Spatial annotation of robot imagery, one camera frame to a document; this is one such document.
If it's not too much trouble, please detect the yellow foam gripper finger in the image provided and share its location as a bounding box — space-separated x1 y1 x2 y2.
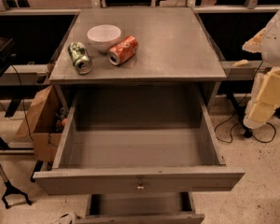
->
242 28 266 53
244 67 280 129

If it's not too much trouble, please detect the red coke can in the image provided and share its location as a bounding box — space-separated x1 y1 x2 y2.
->
107 35 138 65

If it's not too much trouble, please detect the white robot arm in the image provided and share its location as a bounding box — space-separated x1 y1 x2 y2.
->
242 9 280 129

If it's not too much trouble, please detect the open grey top drawer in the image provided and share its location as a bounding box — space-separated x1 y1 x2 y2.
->
35 84 245 195

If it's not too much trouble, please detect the grey drawer cabinet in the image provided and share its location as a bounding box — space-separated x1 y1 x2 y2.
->
49 7 226 105

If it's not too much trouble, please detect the brass drawer knob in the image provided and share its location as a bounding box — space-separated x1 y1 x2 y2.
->
135 181 146 192

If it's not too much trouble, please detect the green soda can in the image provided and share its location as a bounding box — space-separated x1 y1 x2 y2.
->
67 42 92 75

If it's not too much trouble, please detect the yellow foam scrap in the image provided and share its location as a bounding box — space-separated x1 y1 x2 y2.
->
232 59 249 67

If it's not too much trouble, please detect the white ceramic bowl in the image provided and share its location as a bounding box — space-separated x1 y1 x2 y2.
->
87 24 121 53

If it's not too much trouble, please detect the brown cardboard box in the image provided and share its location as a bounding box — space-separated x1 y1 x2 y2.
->
14 86 62 161

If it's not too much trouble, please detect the white round floor object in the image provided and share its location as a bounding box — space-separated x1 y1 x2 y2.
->
51 212 77 224

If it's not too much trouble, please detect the black tripod stand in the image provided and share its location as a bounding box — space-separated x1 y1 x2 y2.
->
0 163 32 209

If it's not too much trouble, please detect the black floor cable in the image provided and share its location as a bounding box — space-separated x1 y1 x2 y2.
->
214 61 277 144

